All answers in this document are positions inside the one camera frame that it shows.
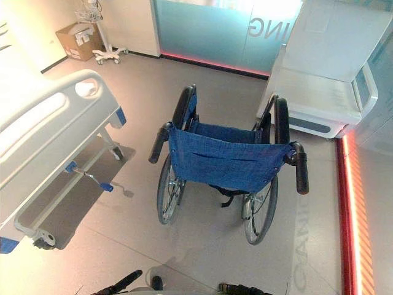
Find white papers in box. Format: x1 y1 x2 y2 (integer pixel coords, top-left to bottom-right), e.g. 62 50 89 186
74 28 95 44

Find blue bed crank handle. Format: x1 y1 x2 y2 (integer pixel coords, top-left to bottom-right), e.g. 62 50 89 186
65 162 115 192

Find brown cardboard box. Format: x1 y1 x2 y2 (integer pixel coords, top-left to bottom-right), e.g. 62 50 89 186
55 22 104 63

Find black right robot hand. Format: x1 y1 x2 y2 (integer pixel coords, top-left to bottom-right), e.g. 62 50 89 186
218 282 265 295

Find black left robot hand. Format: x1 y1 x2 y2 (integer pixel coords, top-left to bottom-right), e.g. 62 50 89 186
91 269 164 295

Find white rolling equipment stand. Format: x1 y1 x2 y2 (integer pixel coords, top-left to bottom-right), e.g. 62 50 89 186
75 0 130 65

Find white medical cabinet unit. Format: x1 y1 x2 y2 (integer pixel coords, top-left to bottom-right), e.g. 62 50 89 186
256 0 393 141

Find frosted teal glass partition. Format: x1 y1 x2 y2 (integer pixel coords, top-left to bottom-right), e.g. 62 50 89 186
152 0 304 74

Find blue folding wheelchair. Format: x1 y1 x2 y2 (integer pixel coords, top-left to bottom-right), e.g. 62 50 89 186
148 84 310 246

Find white wire basket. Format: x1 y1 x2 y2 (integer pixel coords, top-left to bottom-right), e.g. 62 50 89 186
75 9 99 23

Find red floor light strip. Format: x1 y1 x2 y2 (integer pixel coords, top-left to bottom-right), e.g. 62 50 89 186
335 134 376 295
160 51 271 78

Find white hospital bed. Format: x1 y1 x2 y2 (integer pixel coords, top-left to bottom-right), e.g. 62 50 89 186
0 68 136 254

